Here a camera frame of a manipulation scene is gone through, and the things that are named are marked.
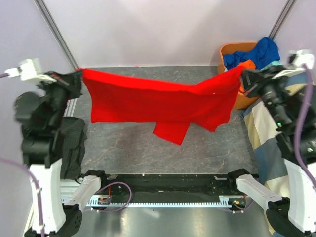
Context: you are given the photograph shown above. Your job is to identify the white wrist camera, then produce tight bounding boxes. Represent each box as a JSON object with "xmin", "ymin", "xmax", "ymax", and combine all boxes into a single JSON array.
[
  {"xmin": 272, "ymin": 49, "xmax": 315, "ymax": 80},
  {"xmin": 3, "ymin": 58, "xmax": 57, "ymax": 85}
]

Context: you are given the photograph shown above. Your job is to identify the aluminium corner frame post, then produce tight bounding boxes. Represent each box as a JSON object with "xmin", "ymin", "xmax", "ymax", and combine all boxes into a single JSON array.
[{"xmin": 34, "ymin": 0, "xmax": 79, "ymax": 69}]

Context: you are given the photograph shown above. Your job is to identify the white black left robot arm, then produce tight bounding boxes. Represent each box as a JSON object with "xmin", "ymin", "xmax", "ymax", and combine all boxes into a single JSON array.
[{"xmin": 14, "ymin": 70, "xmax": 108, "ymax": 237}]

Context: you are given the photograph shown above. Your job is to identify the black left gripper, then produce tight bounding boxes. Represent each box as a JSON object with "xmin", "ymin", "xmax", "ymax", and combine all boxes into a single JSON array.
[{"xmin": 36, "ymin": 68, "xmax": 83, "ymax": 129}]

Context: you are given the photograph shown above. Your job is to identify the light blue slotted cable duct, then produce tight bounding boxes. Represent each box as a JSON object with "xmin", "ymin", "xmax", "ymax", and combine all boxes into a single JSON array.
[{"xmin": 86, "ymin": 196, "xmax": 236, "ymax": 208}]

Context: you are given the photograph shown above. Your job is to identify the orange t shirt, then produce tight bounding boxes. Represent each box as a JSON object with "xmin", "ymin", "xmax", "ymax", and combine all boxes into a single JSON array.
[{"xmin": 239, "ymin": 60, "xmax": 256, "ymax": 93}]

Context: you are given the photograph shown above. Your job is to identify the dark green striped folded shirt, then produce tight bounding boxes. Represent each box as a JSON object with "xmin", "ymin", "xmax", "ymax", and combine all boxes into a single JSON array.
[{"xmin": 60, "ymin": 117, "xmax": 86, "ymax": 179}]

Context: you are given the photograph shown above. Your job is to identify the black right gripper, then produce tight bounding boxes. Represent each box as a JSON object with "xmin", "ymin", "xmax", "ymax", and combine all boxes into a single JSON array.
[{"xmin": 239, "ymin": 63, "xmax": 294, "ymax": 128}]

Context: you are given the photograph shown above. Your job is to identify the right aluminium corner post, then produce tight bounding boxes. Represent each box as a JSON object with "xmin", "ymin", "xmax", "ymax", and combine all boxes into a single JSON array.
[{"xmin": 268, "ymin": 0, "xmax": 297, "ymax": 40}]

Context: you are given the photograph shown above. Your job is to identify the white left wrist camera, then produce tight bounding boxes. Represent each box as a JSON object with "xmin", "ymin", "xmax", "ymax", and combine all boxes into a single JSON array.
[{"xmin": 3, "ymin": 58, "xmax": 57, "ymax": 85}]

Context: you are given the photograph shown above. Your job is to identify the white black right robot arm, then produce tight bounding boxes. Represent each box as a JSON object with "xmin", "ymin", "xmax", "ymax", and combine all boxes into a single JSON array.
[{"xmin": 226, "ymin": 65, "xmax": 316, "ymax": 237}]

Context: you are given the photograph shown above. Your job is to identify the orange plastic laundry basket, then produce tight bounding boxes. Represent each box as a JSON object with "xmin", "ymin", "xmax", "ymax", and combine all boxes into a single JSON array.
[{"xmin": 217, "ymin": 41, "xmax": 260, "ymax": 110}]

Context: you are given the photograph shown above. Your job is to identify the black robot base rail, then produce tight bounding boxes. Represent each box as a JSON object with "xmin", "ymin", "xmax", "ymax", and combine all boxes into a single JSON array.
[{"xmin": 101, "ymin": 173, "xmax": 244, "ymax": 196}]

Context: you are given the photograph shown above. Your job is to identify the red t shirt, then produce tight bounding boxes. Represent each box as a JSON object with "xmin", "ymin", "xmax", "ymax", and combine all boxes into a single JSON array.
[{"xmin": 83, "ymin": 66, "xmax": 243, "ymax": 145}]

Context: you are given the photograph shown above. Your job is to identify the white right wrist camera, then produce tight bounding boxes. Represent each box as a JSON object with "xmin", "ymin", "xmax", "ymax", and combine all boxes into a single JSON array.
[{"xmin": 272, "ymin": 49, "xmax": 315, "ymax": 80}]

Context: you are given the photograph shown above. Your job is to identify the blue and teal t shirt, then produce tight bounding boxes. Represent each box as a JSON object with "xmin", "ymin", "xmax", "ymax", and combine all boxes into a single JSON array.
[{"xmin": 220, "ymin": 37, "xmax": 280, "ymax": 70}]

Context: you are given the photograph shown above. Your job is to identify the blue and beige checked pillow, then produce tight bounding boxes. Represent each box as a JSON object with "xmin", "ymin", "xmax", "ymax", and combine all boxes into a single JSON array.
[{"xmin": 243, "ymin": 99, "xmax": 316, "ymax": 234}]

